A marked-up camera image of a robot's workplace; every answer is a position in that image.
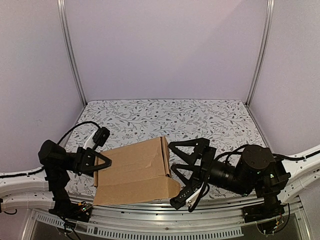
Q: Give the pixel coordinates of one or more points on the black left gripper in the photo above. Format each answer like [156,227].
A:
[84,162]

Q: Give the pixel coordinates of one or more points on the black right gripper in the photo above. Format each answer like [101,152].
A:
[202,170]

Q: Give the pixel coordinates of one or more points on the brown cardboard paper box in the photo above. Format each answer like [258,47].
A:
[139,173]

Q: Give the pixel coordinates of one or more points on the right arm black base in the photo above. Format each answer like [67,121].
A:
[271,207]

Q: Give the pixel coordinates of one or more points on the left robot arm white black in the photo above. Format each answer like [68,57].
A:
[45,187]

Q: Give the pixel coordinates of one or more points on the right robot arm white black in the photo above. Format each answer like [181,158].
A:
[247,168]

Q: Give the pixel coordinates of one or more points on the floral patterned table mat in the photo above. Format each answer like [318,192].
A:
[226,123]

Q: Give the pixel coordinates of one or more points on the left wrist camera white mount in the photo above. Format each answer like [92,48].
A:
[97,139]

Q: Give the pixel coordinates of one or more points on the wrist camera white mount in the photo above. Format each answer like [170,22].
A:
[187,196]
[97,139]

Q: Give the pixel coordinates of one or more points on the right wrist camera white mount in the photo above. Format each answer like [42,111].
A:
[187,196]

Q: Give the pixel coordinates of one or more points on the aluminium front rail frame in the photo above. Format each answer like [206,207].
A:
[214,219]

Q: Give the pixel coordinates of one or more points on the left aluminium frame post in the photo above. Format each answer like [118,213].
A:
[61,6]

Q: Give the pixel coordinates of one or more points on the aluminium frame post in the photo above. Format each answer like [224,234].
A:
[270,5]
[61,6]

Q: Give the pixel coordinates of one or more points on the right aluminium frame post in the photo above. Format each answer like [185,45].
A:
[270,5]

